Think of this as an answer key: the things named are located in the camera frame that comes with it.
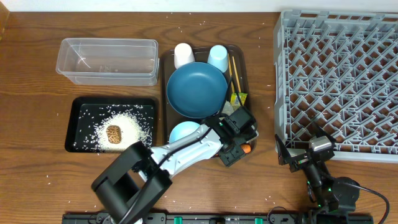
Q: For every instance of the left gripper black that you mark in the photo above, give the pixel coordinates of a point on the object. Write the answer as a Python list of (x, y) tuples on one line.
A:
[(231, 159)]

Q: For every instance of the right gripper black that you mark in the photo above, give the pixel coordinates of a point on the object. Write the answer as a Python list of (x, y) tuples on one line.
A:
[(285, 157)]

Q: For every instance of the orange carrot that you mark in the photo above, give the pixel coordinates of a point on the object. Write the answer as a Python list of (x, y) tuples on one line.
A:
[(246, 148)]

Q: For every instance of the green snack wrapper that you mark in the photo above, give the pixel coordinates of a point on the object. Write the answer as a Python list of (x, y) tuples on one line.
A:
[(238, 100)]

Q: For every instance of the light blue bowl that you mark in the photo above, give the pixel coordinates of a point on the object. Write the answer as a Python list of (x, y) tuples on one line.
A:
[(182, 130)]

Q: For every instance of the dark blue plate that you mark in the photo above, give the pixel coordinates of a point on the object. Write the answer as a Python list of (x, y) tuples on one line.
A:
[(196, 90)]

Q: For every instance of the light blue cup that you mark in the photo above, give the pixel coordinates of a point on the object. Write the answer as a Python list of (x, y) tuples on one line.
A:
[(218, 57)]

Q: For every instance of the pile of rice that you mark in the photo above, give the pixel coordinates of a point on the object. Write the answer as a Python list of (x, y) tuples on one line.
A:
[(131, 132)]

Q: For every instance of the brown mushroom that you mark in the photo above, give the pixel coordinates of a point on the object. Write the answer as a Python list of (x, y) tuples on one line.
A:
[(114, 134)]

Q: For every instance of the white tissue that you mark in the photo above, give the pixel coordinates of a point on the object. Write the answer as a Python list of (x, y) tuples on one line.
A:
[(227, 109)]

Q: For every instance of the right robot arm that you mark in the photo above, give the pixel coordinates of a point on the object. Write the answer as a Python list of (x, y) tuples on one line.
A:
[(335, 197)]

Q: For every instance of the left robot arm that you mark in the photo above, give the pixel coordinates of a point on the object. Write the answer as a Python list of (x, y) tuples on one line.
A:
[(131, 185)]

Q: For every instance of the grey dishwasher rack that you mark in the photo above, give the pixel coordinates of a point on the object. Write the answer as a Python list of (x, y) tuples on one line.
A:
[(337, 70)]

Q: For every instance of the brown serving tray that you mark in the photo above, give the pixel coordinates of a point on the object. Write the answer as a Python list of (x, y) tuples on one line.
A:
[(171, 118)]

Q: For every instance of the wooden chopstick right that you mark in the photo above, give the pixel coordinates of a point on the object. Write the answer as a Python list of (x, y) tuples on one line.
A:
[(236, 75)]

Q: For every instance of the wooden chopstick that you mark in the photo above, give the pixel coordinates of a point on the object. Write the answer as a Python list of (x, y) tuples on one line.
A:
[(236, 75), (230, 75)]

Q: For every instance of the wooden chopstick left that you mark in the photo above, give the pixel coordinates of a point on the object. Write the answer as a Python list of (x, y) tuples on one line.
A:
[(230, 75)]

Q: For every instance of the white cup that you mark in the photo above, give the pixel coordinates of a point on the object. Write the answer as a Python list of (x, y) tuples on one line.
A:
[(183, 54)]

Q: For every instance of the black tray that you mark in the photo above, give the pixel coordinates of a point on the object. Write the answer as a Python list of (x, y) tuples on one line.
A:
[(87, 111)]

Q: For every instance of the clear plastic bin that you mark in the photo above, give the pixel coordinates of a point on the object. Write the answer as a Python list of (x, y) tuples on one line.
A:
[(107, 61)]

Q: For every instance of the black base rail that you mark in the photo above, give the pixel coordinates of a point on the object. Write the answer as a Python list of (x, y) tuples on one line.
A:
[(162, 218)]

